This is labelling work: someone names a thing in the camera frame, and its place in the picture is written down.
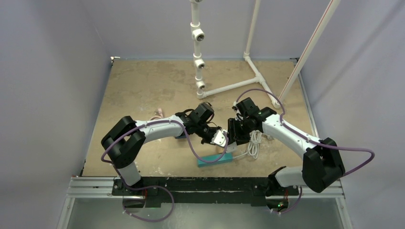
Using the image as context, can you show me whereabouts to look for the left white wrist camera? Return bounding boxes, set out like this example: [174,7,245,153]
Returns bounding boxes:
[211,129,228,148]

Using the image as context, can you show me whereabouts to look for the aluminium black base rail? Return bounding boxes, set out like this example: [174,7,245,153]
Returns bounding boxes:
[67,177,344,208]

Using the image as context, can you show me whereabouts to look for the white square wall adapter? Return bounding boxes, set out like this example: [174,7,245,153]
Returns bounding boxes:
[226,142,237,153]

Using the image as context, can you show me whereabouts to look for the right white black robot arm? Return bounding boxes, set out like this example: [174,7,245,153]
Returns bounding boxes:
[228,97,345,194]

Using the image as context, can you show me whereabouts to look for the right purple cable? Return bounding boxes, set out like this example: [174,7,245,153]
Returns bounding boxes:
[234,88,375,216]

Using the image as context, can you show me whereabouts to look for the purple cable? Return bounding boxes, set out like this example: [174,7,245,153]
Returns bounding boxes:
[100,119,230,222]
[234,88,375,216]

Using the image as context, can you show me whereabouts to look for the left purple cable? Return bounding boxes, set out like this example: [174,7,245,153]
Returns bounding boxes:
[100,119,230,222]

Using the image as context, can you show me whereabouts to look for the pink cable with plug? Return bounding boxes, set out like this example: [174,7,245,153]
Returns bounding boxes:
[149,108,165,121]

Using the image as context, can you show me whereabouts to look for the teal power strip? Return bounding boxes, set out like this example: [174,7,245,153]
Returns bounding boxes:
[197,153,233,167]

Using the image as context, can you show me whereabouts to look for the white coiled power cable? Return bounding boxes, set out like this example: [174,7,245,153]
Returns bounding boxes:
[233,130,274,160]

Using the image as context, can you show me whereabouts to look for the white PVC pipe frame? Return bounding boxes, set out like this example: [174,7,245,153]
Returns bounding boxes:
[190,0,340,108]

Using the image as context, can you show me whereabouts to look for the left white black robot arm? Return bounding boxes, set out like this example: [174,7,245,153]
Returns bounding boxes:
[101,103,228,195]

